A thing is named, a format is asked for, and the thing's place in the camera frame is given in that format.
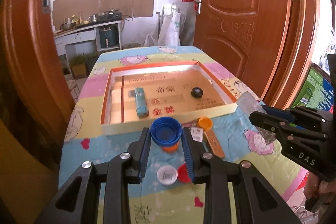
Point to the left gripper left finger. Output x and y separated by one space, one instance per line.
77 200

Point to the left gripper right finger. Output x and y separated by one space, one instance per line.
233 190

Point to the gold YSL box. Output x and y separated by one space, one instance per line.
213 144

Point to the red bottle cap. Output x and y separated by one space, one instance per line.
183 175

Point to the white Hello Kitty box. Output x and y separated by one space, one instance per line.
197 133

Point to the white bottle cap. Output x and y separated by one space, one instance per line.
167 175

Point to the light orange bottle cap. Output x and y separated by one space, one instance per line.
205 123

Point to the dark orange bottle cap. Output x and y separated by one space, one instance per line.
171 149

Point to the blue bottle cap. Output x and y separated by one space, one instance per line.
166 131

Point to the teal patterned long box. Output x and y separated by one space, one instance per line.
140 103

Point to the black round cap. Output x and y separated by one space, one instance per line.
197 92

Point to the person's right hand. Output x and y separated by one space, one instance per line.
318 193

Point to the green beer carton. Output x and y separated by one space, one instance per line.
316 91

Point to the colourful cartoon tablecloth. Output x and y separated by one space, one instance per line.
165 194

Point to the shallow orange-rimmed box tray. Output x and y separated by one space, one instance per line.
167 88

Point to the brown wooden door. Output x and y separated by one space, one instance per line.
245 36

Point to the green air fryer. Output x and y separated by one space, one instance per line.
108 37

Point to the white kitchen cabinet counter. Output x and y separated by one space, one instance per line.
86 39

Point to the white woven sack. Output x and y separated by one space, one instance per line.
170 29

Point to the black gas stove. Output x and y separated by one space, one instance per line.
109 16

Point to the silver door handle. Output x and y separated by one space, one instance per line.
198 4

